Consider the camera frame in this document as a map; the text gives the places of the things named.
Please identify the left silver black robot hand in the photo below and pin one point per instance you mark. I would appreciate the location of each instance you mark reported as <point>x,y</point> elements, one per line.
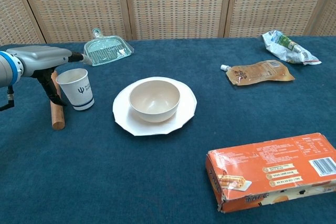
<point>42,57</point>

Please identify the white paper cup blue logo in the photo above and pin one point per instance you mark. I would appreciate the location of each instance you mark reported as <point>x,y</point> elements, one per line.
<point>77,90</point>

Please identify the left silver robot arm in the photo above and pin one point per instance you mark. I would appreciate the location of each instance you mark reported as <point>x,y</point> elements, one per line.
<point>8,69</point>

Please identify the cream ceramic bowl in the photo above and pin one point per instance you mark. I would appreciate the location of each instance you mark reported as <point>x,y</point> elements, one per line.
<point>155,100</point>

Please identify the woven bamboo screen panel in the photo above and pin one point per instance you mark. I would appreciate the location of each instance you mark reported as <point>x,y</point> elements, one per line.
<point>273,1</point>
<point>178,3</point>
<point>76,1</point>
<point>15,9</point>
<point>325,11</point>

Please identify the wooden rolling pin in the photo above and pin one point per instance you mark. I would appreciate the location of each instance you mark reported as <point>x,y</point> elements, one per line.
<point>57,116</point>

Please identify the green dustpan in plastic bag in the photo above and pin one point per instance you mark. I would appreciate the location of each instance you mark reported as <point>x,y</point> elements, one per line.
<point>107,49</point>

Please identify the white paper plate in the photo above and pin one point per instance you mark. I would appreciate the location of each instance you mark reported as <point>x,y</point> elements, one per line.
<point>123,108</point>

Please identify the blue carpet table cover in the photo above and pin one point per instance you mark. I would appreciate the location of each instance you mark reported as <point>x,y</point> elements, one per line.
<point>131,171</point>

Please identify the brown spout pouch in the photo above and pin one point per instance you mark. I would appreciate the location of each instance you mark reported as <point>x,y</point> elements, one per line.
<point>260,73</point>

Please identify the white green snack bag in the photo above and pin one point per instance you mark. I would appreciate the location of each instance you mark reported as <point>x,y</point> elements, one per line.
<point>286,48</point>

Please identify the orange snack box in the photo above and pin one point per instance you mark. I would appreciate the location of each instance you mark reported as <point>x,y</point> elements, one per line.
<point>273,171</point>

